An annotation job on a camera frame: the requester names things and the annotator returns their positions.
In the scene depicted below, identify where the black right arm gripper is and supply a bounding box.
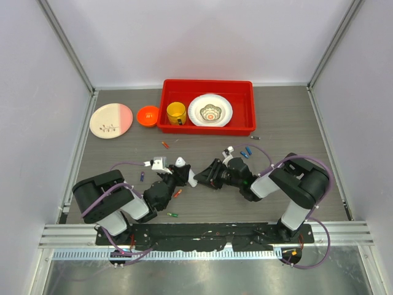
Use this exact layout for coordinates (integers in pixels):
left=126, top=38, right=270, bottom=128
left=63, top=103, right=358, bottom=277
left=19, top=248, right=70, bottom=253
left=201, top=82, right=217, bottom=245
left=194, top=159, right=242, bottom=189

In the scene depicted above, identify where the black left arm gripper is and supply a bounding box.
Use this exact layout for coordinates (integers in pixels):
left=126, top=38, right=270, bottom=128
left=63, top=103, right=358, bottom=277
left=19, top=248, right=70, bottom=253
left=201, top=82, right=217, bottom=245
left=159, top=164, right=190, bottom=197

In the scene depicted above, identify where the white remote control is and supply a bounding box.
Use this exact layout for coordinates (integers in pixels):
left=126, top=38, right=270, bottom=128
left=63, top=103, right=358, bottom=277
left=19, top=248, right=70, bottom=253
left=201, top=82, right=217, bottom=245
left=175, top=157, right=198, bottom=187

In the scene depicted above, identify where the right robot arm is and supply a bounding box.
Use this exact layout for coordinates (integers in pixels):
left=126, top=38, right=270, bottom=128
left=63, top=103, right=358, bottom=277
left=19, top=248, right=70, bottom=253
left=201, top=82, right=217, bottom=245
left=194, top=153, right=332, bottom=243

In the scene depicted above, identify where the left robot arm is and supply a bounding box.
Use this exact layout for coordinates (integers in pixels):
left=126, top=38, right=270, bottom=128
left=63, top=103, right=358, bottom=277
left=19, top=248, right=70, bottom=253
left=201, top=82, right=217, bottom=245
left=72, top=157, right=198, bottom=245

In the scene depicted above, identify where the red orange battery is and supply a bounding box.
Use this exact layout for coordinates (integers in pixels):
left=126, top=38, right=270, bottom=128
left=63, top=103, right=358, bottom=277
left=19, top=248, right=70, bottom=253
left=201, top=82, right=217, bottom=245
left=173, top=189, right=182, bottom=198

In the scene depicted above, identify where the orange battery behind gripper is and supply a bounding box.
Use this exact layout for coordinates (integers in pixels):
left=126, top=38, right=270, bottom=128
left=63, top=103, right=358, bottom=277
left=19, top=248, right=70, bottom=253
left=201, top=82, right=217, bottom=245
left=161, top=141, right=169, bottom=149

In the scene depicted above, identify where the blue battery with white mark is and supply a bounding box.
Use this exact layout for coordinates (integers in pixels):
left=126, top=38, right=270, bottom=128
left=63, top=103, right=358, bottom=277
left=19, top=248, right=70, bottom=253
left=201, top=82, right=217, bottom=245
left=240, top=151, right=249, bottom=159

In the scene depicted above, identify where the yellow mug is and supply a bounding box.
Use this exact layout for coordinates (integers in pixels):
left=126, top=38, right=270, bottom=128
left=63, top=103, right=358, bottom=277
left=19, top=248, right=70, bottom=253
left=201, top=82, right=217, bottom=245
left=166, top=102, right=187, bottom=125

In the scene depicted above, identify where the patterned small bowl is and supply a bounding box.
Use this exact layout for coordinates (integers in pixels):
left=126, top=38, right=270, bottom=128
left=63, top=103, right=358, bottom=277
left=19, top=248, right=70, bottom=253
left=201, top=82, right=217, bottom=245
left=200, top=104, right=222, bottom=121

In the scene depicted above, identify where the white plate in bin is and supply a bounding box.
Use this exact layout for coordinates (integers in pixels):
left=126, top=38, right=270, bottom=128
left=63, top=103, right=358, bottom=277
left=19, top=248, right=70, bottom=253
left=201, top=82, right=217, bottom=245
left=187, top=93, right=233, bottom=127

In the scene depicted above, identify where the red plastic bin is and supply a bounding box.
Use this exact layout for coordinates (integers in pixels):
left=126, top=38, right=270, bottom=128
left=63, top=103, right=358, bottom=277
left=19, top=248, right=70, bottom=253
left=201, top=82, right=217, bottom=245
left=157, top=79, right=257, bottom=136

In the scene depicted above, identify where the orange plastic bowl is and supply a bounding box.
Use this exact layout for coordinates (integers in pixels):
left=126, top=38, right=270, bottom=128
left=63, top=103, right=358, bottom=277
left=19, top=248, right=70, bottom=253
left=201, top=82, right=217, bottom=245
left=136, top=106, right=159, bottom=128

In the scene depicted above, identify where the pink and white plate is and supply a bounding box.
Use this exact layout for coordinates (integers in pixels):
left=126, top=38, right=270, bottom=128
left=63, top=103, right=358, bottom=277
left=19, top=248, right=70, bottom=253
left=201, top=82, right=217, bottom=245
left=89, top=103, right=133, bottom=139

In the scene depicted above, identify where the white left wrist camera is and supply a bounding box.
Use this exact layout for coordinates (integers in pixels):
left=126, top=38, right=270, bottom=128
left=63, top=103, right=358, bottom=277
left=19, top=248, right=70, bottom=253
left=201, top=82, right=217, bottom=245
left=150, top=157, right=172, bottom=174

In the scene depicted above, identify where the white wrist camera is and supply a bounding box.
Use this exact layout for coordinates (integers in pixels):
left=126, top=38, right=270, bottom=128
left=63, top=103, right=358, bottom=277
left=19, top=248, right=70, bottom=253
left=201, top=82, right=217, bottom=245
left=150, top=157, right=172, bottom=174
left=222, top=146, right=234, bottom=165

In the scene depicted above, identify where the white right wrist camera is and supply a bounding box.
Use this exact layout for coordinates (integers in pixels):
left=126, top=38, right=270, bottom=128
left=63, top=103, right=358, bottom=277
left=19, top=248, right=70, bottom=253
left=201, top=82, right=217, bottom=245
left=222, top=146, right=234, bottom=165

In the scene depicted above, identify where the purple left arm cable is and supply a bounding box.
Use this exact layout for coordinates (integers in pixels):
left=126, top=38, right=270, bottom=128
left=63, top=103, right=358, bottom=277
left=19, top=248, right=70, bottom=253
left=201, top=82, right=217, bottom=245
left=80, top=160, right=153, bottom=219

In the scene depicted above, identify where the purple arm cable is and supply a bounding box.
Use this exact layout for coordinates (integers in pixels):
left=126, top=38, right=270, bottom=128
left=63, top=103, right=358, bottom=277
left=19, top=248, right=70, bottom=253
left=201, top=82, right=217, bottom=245
left=233, top=143, right=334, bottom=216
left=80, top=160, right=153, bottom=219

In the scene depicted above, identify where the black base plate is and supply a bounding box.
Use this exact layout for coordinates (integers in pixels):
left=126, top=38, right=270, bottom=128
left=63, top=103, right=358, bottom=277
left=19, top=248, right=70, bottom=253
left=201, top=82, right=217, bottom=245
left=112, top=222, right=314, bottom=252

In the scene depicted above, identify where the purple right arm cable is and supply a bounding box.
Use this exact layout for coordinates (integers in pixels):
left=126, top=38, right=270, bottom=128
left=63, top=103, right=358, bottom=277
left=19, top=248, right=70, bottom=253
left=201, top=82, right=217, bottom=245
left=233, top=143, right=334, bottom=216

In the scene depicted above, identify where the aluminium front rail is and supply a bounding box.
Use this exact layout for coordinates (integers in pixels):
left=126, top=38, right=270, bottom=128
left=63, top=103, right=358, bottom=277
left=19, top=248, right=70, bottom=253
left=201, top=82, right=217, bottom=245
left=52, top=248, right=282, bottom=261

